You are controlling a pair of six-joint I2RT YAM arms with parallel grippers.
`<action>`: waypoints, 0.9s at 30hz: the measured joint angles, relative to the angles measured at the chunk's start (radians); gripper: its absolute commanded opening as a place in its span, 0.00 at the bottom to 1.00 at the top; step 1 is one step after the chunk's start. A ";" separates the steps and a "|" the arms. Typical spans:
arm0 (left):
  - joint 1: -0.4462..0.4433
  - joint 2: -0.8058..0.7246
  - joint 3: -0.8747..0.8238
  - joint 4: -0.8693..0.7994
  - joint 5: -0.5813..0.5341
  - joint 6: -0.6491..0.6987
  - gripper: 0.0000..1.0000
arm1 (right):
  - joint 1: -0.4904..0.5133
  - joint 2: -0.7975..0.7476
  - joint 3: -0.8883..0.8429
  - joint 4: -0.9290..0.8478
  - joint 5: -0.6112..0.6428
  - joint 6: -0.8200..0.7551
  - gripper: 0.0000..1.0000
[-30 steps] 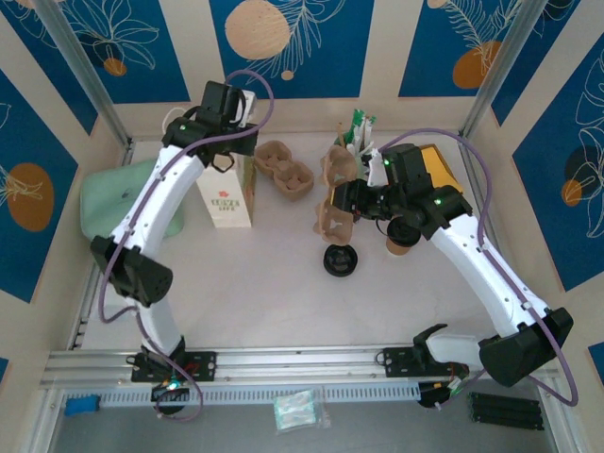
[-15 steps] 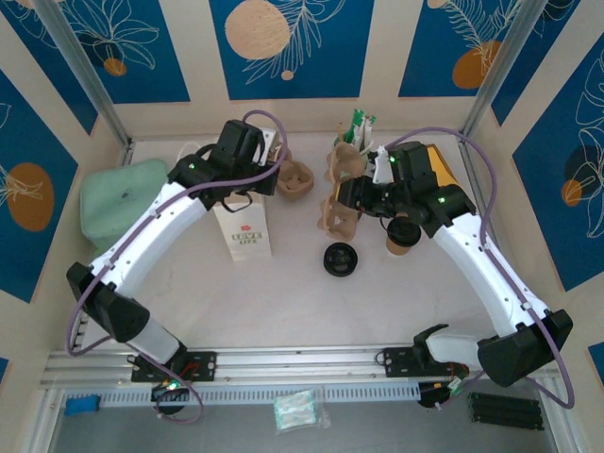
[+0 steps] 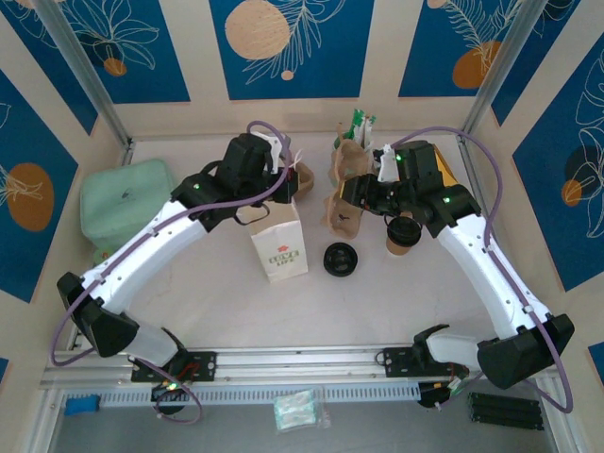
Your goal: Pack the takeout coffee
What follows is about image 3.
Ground brown pulp cup carrier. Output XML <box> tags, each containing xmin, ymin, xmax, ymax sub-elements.
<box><xmin>294</xmin><ymin>162</ymin><xmax>315</xmax><ymax>195</ymax></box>
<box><xmin>322</xmin><ymin>136</ymin><xmax>373</xmax><ymax>242</ymax></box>

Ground black plastic cup lid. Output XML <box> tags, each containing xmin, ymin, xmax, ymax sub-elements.
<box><xmin>385</xmin><ymin>216</ymin><xmax>423</xmax><ymax>247</ymax></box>
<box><xmin>323</xmin><ymin>241</ymin><xmax>361</xmax><ymax>279</ymax></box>

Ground white paper takeout bag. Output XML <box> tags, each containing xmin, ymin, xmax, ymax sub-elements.
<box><xmin>235</xmin><ymin>149</ymin><xmax>310</xmax><ymax>284</ymax></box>

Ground brown paper coffee cup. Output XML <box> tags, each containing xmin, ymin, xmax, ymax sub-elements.
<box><xmin>385</xmin><ymin>235</ymin><xmax>412</xmax><ymax>258</ymax></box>

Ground yellow napkin stack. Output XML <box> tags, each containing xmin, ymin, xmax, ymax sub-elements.
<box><xmin>431</xmin><ymin>144</ymin><xmax>459</xmax><ymax>188</ymax></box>

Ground green white wrapped straw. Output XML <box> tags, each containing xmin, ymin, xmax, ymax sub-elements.
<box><xmin>359</xmin><ymin>114</ymin><xmax>378</xmax><ymax>152</ymax></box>
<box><xmin>347</xmin><ymin>108</ymin><xmax>367</xmax><ymax>141</ymax></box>

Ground mint green zip pouch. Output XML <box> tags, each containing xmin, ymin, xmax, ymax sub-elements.
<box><xmin>78</xmin><ymin>158</ymin><xmax>183</xmax><ymax>252</ymax></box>

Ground black ribbed block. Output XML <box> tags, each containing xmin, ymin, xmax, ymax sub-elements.
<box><xmin>466</xmin><ymin>391</ymin><xmax>545</xmax><ymax>431</ymax></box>

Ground clear packet green white contents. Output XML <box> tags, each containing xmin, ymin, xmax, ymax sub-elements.
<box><xmin>273</xmin><ymin>389</ymin><xmax>317</xmax><ymax>431</ymax></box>

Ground small clear plastic bag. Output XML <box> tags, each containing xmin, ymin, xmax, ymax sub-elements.
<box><xmin>313</xmin><ymin>386</ymin><xmax>333</xmax><ymax>429</ymax></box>

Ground small blue plastic object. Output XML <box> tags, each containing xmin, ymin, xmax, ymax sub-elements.
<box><xmin>64</xmin><ymin>394</ymin><xmax>100</xmax><ymax>417</ymax></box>

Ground left gripper thin black cable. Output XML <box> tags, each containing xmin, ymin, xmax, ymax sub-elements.
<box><xmin>235</xmin><ymin>202</ymin><xmax>272</xmax><ymax>226</ymax></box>

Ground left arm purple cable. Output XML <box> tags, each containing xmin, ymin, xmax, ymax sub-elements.
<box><xmin>49</xmin><ymin>121</ymin><xmax>293</xmax><ymax>368</ymax></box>

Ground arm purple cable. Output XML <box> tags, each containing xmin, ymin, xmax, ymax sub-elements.
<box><xmin>389</xmin><ymin>126</ymin><xmax>576</xmax><ymax>412</ymax></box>
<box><xmin>49</xmin><ymin>121</ymin><xmax>293</xmax><ymax>368</ymax></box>

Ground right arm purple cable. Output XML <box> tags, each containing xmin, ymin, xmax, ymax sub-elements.
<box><xmin>389</xmin><ymin>126</ymin><xmax>576</xmax><ymax>412</ymax></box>

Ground aluminium frame post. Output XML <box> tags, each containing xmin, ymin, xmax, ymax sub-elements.
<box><xmin>460</xmin><ymin>0</ymin><xmax>556</xmax><ymax>139</ymax></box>
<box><xmin>32</xmin><ymin>0</ymin><xmax>136</xmax><ymax>148</ymax></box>

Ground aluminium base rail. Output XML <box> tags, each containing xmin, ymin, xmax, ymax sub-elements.
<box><xmin>40</xmin><ymin>345</ymin><xmax>554</xmax><ymax>393</ymax></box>

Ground white slotted cable duct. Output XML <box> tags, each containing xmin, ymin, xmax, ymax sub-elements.
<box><xmin>60</xmin><ymin>382</ymin><xmax>421</xmax><ymax>408</ymax></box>

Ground short purple cable loop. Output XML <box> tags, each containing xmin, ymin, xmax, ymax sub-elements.
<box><xmin>155</xmin><ymin>384</ymin><xmax>205</xmax><ymax>425</ymax></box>

